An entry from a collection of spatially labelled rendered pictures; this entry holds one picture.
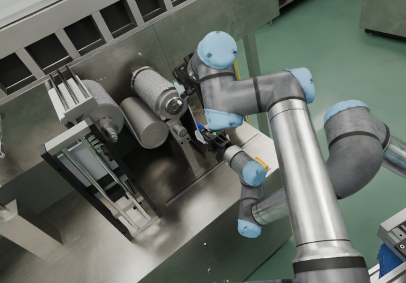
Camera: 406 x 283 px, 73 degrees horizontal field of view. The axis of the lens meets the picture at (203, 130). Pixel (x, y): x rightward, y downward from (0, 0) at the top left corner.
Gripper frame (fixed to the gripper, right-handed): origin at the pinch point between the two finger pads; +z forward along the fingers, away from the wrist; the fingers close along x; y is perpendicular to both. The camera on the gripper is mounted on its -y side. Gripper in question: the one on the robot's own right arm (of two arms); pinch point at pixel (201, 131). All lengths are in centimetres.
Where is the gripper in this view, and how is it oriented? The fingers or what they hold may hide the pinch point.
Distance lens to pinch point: 114.5
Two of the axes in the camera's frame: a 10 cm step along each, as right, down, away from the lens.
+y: -2.6, -6.9, -6.7
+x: -7.9, 5.5, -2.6
